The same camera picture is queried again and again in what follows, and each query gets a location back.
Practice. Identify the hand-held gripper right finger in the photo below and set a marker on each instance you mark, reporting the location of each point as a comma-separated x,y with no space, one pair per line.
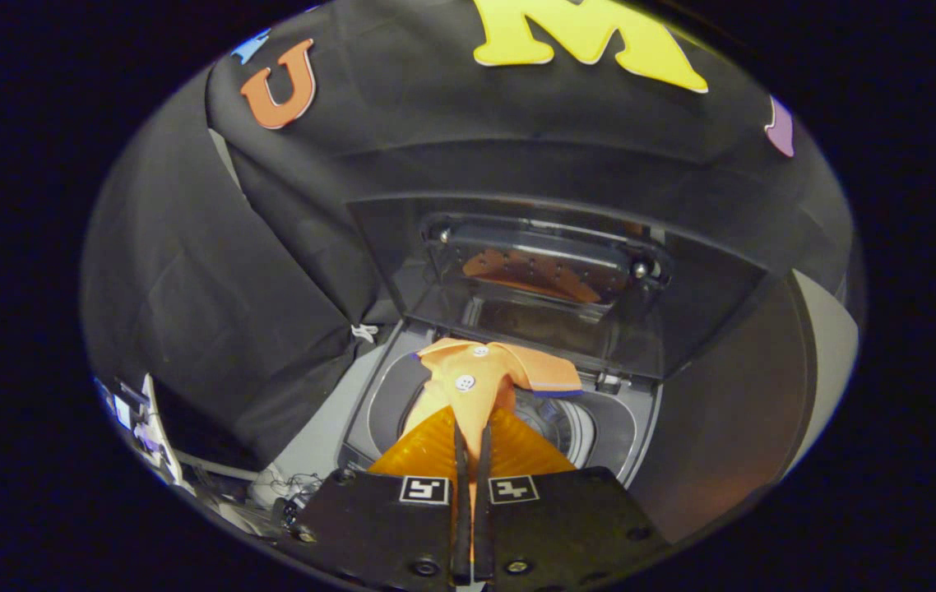
567,526

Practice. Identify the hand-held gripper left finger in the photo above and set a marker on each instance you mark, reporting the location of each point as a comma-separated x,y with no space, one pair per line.
386,526

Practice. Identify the yellow polo shirt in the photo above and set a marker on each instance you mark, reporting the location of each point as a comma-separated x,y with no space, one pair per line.
468,382

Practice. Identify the dark washing machine lid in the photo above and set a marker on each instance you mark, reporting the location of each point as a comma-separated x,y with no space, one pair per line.
698,288

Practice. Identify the grey cabinet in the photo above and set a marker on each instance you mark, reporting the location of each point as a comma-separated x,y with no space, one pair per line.
723,427

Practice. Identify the white cloth tie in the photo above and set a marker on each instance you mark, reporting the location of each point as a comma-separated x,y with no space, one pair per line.
363,332

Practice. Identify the black backdrop cloth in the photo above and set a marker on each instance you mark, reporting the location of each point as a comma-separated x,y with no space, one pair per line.
213,271

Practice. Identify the white frame stand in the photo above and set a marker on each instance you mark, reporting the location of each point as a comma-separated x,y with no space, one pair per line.
164,436

